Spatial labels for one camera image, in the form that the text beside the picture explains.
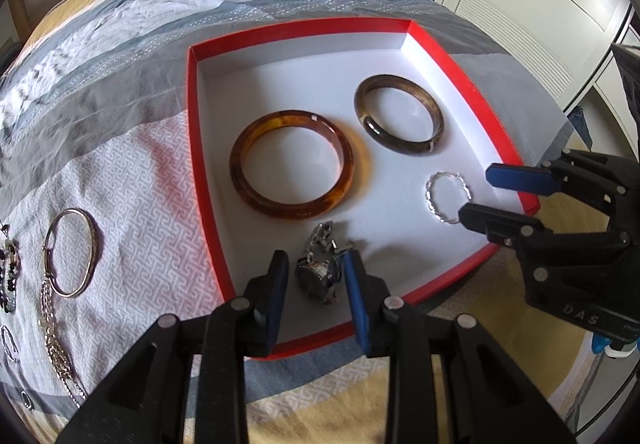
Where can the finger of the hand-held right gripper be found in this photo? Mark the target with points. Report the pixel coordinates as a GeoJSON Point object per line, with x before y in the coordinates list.
{"type": "Point", "coordinates": [487, 219]}
{"type": "Point", "coordinates": [515, 177]}

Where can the amber bangle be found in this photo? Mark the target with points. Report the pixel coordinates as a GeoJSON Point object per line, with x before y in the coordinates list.
{"type": "Point", "coordinates": [292, 162]}

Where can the patterned bedspread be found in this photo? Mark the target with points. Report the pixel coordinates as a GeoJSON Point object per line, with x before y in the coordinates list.
{"type": "Point", "coordinates": [150, 123]}

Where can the silver wristwatch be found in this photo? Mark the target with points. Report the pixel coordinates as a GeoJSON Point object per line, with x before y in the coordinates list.
{"type": "Point", "coordinates": [320, 269]}

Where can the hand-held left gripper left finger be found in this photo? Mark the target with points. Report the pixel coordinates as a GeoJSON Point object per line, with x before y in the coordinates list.
{"type": "Point", "coordinates": [276, 296]}

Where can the red box lid white inside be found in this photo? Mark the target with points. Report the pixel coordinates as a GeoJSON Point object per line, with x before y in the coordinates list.
{"type": "Point", "coordinates": [320, 184]}

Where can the silver bangle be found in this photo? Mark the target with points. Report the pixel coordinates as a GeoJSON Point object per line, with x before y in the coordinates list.
{"type": "Point", "coordinates": [70, 251]}

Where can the dark brown bangle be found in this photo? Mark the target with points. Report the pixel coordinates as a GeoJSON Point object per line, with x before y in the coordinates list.
{"type": "Point", "coordinates": [397, 113]}

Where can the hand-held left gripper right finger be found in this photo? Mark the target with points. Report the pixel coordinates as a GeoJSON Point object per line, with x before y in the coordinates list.
{"type": "Point", "coordinates": [356, 294]}

